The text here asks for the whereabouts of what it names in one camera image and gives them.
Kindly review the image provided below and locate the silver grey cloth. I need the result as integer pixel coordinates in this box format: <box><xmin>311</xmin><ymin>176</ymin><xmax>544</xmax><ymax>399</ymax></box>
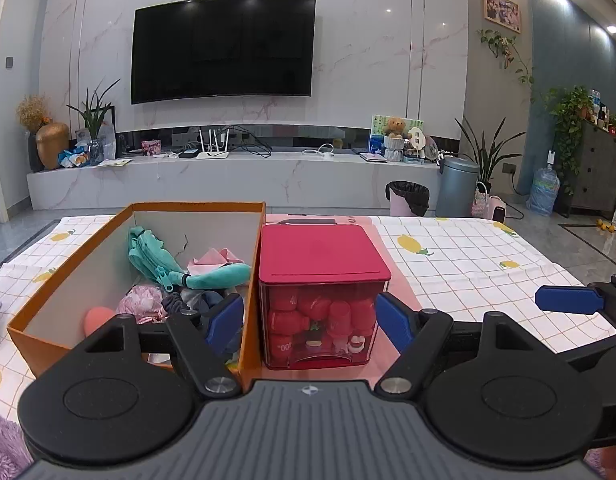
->
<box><xmin>181</xmin><ymin>288</ymin><xmax>224</xmax><ymax>313</ymax></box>

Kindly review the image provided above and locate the pink drawstring pouch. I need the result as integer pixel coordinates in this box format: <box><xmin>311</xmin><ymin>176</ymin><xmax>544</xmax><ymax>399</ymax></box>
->
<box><xmin>116</xmin><ymin>285</ymin><xmax>168</xmax><ymax>324</ymax></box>

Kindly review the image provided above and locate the pink cloth with print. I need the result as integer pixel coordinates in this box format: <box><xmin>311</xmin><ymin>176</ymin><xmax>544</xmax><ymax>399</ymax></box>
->
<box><xmin>187</xmin><ymin>248</ymin><xmax>243</xmax><ymax>275</ymax></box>

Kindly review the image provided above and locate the teal plush mirror bag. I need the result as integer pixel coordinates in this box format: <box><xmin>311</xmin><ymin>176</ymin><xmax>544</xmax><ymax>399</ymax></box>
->
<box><xmin>128</xmin><ymin>226</ymin><xmax>251</xmax><ymax>292</ymax></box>

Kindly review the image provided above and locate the pink foam ball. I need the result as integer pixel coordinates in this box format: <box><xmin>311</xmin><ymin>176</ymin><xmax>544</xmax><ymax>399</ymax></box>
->
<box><xmin>82</xmin><ymin>307</ymin><xmax>116</xmax><ymax>337</ymax></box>

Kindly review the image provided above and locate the checked lemon tablecloth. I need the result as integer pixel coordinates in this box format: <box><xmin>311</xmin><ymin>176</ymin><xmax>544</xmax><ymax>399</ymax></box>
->
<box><xmin>0</xmin><ymin>216</ymin><xmax>614</xmax><ymax>420</ymax></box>

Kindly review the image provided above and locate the red lidded clear box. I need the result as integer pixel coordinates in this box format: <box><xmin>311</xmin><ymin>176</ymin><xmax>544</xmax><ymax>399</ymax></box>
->
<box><xmin>258</xmin><ymin>223</ymin><xmax>391</xmax><ymax>370</ymax></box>

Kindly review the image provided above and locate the grey drawer cabinet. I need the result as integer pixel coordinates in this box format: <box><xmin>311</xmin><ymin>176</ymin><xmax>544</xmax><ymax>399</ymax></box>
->
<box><xmin>568</xmin><ymin>122</ymin><xmax>616</xmax><ymax>214</ymax></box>

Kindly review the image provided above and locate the blue water jug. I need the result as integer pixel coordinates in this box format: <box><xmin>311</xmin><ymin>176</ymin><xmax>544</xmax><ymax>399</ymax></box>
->
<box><xmin>526</xmin><ymin>151</ymin><xmax>561</xmax><ymax>217</ymax></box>

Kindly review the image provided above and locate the pink space heater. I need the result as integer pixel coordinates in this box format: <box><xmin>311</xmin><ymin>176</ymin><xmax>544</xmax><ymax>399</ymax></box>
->
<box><xmin>471</xmin><ymin>181</ymin><xmax>506</xmax><ymax>223</ymax></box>

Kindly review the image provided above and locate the orange cardboard box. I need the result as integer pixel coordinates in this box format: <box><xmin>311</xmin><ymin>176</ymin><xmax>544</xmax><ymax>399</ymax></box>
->
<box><xmin>8</xmin><ymin>202</ymin><xmax>265</xmax><ymax>377</ymax></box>

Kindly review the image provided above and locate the marble TV console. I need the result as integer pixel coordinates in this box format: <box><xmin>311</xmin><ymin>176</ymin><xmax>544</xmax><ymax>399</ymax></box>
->
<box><xmin>27</xmin><ymin>152</ymin><xmax>440</xmax><ymax>211</ymax></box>

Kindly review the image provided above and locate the grey metal trash can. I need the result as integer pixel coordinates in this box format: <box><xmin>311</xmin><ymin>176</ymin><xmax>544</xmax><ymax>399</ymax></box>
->
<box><xmin>436</xmin><ymin>157</ymin><xmax>480</xmax><ymax>218</ymax></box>

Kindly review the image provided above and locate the tall green floor plant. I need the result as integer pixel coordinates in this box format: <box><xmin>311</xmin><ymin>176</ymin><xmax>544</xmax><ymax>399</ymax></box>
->
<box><xmin>454</xmin><ymin>118</ymin><xmax>526</xmax><ymax>192</ymax></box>

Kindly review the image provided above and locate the white wifi router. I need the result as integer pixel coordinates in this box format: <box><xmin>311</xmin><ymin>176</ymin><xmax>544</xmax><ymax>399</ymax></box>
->
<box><xmin>196</xmin><ymin>128</ymin><xmax>230</xmax><ymax>159</ymax></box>

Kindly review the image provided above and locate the trailing pothos plant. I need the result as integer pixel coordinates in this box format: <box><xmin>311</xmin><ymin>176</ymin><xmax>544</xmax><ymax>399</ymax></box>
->
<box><xmin>477</xmin><ymin>23</ymin><xmax>616</xmax><ymax>192</ymax></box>

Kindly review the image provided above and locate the teddy bear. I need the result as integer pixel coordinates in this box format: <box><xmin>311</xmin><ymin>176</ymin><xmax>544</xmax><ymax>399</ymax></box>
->
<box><xmin>383</xmin><ymin>117</ymin><xmax>405</xmax><ymax>139</ymax></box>

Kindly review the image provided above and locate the golden brown vase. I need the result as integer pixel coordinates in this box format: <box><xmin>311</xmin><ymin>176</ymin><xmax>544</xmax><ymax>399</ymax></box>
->
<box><xmin>35</xmin><ymin>122</ymin><xmax>69</xmax><ymax>170</ymax></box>

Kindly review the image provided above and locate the green plant in vase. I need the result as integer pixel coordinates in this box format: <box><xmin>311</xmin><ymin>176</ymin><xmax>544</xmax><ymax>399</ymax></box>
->
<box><xmin>67</xmin><ymin>79</ymin><xmax>119</xmax><ymax>166</ymax></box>

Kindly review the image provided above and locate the black curved television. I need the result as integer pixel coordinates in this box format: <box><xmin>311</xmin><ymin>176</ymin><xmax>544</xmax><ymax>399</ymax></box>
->
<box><xmin>131</xmin><ymin>0</ymin><xmax>317</xmax><ymax>105</ymax></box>

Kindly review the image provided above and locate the framed wall picture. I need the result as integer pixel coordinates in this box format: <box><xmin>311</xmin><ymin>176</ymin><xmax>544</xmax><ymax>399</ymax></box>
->
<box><xmin>483</xmin><ymin>0</ymin><xmax>522</xmax><ymax>34</ymax></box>

